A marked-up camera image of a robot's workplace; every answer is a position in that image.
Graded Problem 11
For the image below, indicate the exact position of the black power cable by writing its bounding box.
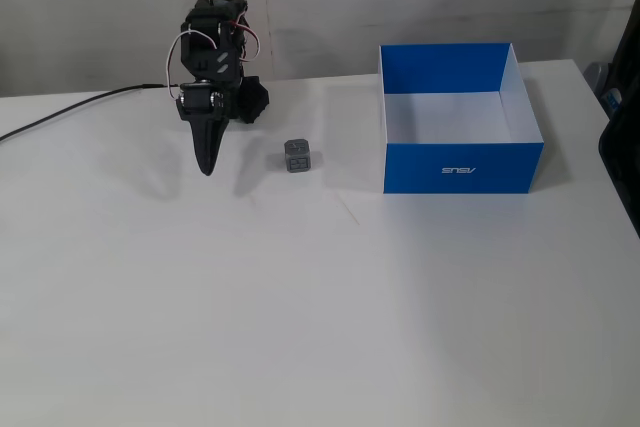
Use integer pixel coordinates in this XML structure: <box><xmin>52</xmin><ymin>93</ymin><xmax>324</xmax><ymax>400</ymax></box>
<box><xmin>0</xmin><ymin>82</ymin><xmax>180</xmax><ymax>144</ymax></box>

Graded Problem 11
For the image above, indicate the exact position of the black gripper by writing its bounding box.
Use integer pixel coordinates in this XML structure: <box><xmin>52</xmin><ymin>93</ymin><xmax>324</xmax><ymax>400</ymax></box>
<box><xmin>176</xmin><ymin>79</ymin><xmax>237</xmax><ymax>178</ymax></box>

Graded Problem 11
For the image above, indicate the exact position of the gray object with blue label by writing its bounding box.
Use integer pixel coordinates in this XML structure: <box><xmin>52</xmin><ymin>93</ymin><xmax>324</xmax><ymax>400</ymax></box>
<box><xmin>583</xmin><ymin>60</ymin><xmax>624</xmax><ymax>124</ymax></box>

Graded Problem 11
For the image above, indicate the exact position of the red white servo wire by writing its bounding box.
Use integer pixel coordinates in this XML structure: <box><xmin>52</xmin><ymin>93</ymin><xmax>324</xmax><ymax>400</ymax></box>
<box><xmin>224</xmin><ymin>19</ymin><xmax>264</xmax><ymax>65</ymax></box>
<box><xmin>165</xmin><ymin>29</ymin><xmax>222</xmax><ymax>101</ymax></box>

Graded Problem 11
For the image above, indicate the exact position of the blue white cardboard box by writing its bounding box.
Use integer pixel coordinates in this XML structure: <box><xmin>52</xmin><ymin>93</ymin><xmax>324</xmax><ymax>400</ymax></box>
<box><xmin>378</xmin><ymin>41</ymin><xmax>545</xmax><ymax>196</ymax></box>

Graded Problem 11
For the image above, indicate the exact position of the gray block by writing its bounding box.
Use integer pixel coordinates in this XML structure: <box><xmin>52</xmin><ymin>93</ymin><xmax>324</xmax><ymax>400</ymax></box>
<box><xmin>283</xmin><ymin>138</ymin><xmax>312</xmax><ymax>176</ymax></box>

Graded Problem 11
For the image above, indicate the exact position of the large black office chair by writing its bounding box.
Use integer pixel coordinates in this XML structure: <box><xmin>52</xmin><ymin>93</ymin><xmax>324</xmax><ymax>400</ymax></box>
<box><xmin>598</xmin><ymin>0</ymin><xmax>640</xmax><ymax>241</ymax></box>

